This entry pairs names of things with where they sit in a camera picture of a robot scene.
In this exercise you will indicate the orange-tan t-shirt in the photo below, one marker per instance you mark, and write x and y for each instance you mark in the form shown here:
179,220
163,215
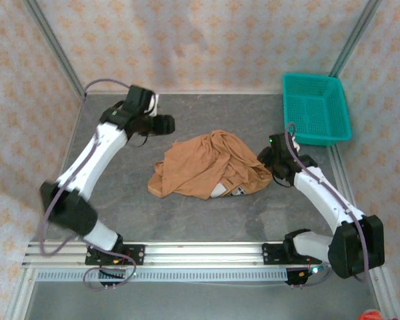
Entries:
200,166

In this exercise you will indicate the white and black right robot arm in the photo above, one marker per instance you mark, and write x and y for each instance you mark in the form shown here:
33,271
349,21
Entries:
320,193

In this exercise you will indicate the teal plastic basket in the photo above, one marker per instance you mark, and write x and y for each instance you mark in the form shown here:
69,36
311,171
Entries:
315,106

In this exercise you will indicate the black base controller board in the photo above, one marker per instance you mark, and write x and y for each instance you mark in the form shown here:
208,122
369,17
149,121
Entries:
300,276

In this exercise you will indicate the red object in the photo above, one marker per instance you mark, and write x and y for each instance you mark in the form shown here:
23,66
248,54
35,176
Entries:
370,315

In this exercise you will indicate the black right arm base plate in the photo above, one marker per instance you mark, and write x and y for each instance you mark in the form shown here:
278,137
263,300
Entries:
271,255

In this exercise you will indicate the aluminium frame post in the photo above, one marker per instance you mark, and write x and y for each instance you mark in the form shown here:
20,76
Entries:
355,38
55,46

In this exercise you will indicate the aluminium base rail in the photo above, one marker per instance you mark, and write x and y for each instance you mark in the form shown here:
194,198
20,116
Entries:
203,255

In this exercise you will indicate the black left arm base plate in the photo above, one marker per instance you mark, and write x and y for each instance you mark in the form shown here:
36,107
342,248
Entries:
135,255

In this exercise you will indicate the aluminium table side rail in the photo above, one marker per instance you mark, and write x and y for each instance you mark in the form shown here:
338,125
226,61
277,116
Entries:
386,293
21,293

